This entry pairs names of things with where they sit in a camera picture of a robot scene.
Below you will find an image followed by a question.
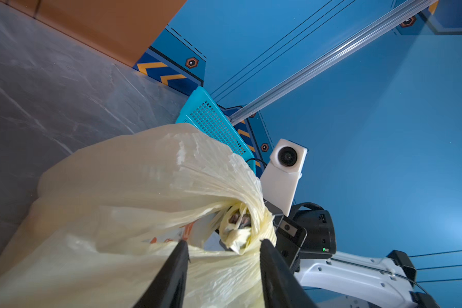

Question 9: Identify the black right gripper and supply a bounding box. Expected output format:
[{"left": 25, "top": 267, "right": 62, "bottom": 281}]
[{"left": 265, "top": 201, "right": 337, "bottom": 272}]

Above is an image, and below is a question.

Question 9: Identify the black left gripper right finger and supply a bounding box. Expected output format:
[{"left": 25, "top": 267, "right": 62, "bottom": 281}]
[{"left": 260, "top": 239, "right": 318, "bottom": 308}]

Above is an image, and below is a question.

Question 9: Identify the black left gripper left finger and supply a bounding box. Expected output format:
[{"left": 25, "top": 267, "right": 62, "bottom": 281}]
[{"left": 133, "top": 240, "right": 190, "bottom": 308}]

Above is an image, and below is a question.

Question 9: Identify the yellow printed plastic bag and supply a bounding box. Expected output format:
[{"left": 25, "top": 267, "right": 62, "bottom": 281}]
[{"left": 0, "top": 124, "right": 276, "bottom": 307}]

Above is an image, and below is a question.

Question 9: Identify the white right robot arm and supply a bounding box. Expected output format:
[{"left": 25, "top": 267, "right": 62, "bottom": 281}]
[{"left": 261, "top": 201, "right": 439, "bottom": 307}]

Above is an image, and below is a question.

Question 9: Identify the teal perforated plastic basket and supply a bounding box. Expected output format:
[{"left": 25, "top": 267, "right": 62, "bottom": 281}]
[{"left": 176, "top": 87, "right": 261, "bottom": 171}]

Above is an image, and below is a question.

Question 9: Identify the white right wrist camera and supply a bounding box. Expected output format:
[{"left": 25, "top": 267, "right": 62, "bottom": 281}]
[{"left": 260, "top": 139, "right": 308, "bottom": 216}]

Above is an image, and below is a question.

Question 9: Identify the aluminium right corner post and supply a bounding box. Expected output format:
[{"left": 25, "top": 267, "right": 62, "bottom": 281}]
[{"left": 229, "top": 0, "right": 435, "bottom": 125}]

